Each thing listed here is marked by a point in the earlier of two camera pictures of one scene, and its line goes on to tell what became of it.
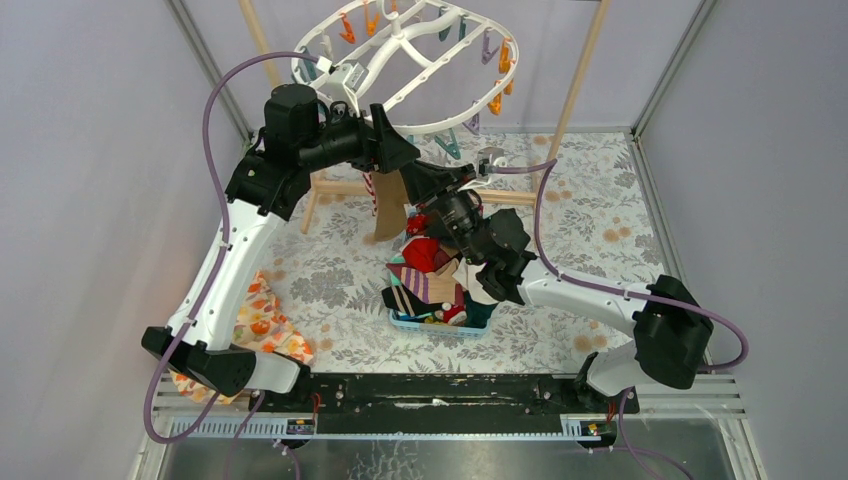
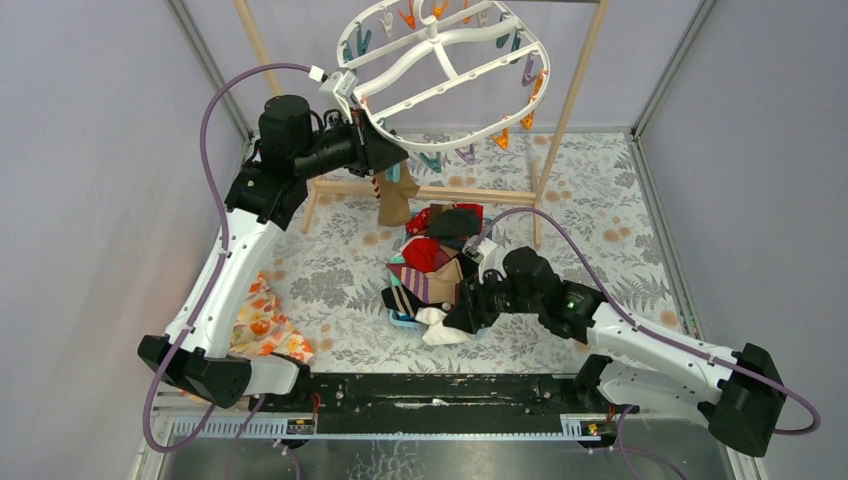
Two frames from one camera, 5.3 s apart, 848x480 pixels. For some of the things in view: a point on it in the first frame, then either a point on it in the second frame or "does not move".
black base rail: [443, 403] does not move
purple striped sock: [436, 287] does not move
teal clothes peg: [452, 146] -> [434, 163]
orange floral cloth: [262, 325] does not move
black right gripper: [431, 187] -> [472, 300]
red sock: [424, 254] does not move
